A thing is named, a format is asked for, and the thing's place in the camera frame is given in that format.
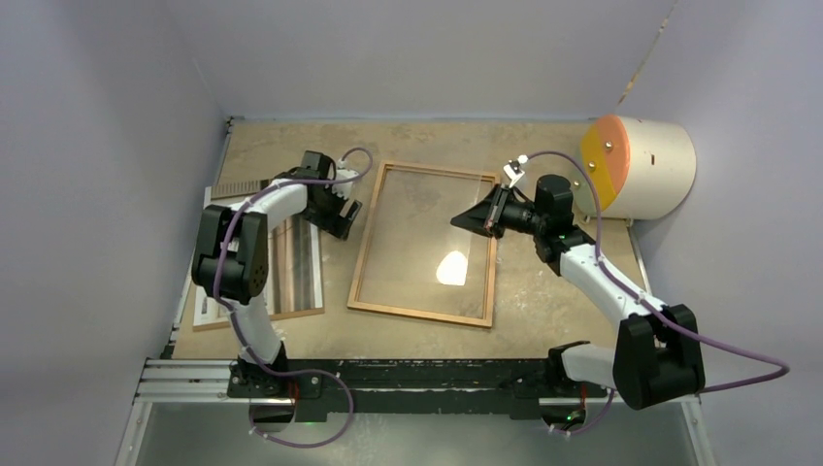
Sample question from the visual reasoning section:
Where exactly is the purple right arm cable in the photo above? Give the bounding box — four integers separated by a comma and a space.
504, 150, 791, 439

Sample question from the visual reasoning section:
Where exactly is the clear acrylic sheet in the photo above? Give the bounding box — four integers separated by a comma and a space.
356, 165, 500, 321

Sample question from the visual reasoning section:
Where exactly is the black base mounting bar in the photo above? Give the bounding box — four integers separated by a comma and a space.
227, 358, 607, 422

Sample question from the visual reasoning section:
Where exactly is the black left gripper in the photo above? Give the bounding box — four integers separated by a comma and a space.
301, 183, 359, 240

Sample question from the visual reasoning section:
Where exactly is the aluminium rail frame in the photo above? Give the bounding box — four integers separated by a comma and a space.
116, 358, 715, 465

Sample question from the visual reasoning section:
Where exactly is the wooden picture frame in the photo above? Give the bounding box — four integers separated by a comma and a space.
346, 160, 502, 330

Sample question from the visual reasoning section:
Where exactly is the cream cylinder with coloured lid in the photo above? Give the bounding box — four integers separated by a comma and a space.
571, 115, 697, 220

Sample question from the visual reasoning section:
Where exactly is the glossy photo print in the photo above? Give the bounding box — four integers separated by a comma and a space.
193, 179, 324, 315

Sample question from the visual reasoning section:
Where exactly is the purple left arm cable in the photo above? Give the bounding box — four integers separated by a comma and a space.
211, 147, 375, 450

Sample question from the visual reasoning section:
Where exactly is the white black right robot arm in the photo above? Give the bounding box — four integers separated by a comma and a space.
450, 175, 706, 410

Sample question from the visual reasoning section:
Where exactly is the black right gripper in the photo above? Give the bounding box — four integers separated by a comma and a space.
451, 183, 547, 240

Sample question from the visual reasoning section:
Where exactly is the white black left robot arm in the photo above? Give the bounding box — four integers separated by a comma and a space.
190, 148, 374, 397

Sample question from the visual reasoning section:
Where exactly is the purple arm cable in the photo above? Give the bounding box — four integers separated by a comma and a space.
211, 147, 375, 450
504, 150, 791, 439

